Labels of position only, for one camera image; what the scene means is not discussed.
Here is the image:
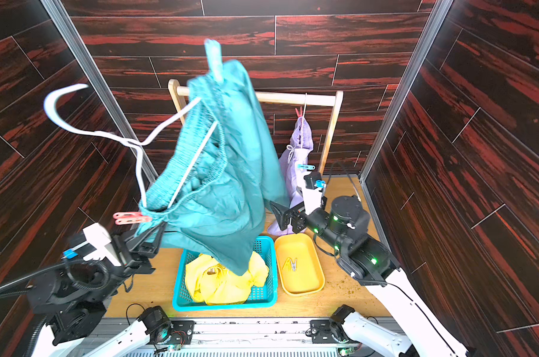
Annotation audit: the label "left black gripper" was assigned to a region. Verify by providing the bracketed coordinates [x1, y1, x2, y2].
[84, 222, 159, 306]

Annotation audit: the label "yellow clothespin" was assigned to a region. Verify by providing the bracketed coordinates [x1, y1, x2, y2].
[283, 257, 291, 272]

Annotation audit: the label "green shorts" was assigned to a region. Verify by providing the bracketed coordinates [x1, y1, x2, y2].
[140, 59, 290, 275]

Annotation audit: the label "blue wire hanger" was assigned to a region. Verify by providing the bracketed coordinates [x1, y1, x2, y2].
[43, 83, 202, 207]

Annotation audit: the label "light blue clothespin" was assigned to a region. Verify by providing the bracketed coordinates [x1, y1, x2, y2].
[204, 39, 224, 84]

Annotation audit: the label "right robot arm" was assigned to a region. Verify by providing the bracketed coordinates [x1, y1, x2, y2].
[270, 196, 473, 356]

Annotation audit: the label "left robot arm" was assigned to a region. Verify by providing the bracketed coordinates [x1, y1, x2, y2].
[0, 223, 166, 356]

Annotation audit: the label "lilac shorts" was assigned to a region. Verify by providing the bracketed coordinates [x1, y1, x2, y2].
[266, 115, 317, 237]

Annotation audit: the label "turquoise plastic basket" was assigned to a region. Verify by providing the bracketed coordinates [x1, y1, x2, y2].
[173, 236, 278, 312]

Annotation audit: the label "yellow plastic tray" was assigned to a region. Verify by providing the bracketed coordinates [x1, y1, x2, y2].
[275, 234, 325, 297]

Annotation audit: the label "wooden clothes rack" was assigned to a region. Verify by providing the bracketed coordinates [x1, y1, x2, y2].
[168, 79, 344, 174]

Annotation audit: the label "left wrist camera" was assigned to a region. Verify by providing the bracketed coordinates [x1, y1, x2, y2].
[63, 223, 121, 267]

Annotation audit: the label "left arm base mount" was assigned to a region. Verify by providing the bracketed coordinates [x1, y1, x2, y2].
[148, 320, 196, 346]

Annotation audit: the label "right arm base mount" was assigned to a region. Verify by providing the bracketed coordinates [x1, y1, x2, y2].
[305, 319, 359, 345]

